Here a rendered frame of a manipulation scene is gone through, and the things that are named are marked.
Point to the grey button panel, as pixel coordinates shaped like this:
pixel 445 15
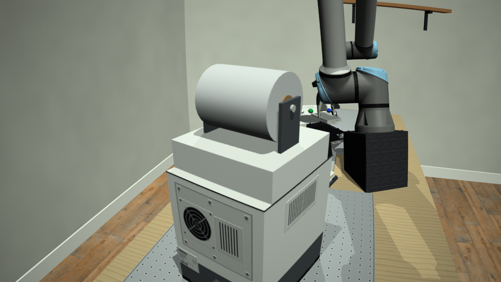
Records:
pixel 306 113

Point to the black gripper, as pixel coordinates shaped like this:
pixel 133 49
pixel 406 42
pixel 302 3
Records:
pixel 323 107

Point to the white horizontal roll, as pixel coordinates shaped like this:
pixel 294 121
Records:
pixel 245 99

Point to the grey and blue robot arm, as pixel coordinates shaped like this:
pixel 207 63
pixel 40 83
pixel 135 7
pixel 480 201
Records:
pixel 336 84

